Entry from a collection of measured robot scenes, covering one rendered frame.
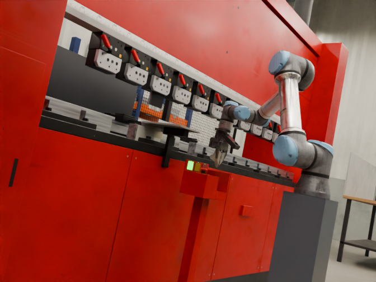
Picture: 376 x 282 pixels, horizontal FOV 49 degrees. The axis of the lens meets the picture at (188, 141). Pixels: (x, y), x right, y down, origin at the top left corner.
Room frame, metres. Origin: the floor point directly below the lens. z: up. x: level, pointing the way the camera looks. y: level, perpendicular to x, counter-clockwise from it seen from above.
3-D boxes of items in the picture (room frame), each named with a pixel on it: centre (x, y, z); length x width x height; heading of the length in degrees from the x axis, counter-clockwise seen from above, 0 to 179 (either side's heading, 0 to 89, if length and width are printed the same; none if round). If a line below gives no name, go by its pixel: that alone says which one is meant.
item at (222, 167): (2.80, -0.20, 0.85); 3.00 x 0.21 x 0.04; 143
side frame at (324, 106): (4.23, -1.01, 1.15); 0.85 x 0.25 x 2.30; 53
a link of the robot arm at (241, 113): (2.14, -0.25, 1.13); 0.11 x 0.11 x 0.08; 25
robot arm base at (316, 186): (1.75, -0.56, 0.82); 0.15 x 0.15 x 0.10
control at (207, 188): (2.21, -0.13, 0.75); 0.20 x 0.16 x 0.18; 139
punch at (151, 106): (2.31, 0.22, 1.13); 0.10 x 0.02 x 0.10; 143
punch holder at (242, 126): (3.09, -0.37, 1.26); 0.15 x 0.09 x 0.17; 143
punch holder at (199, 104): (2.61, 0.00, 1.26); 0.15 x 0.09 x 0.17; 143
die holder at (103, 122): (1.87, 0.56, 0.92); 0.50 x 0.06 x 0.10; 143
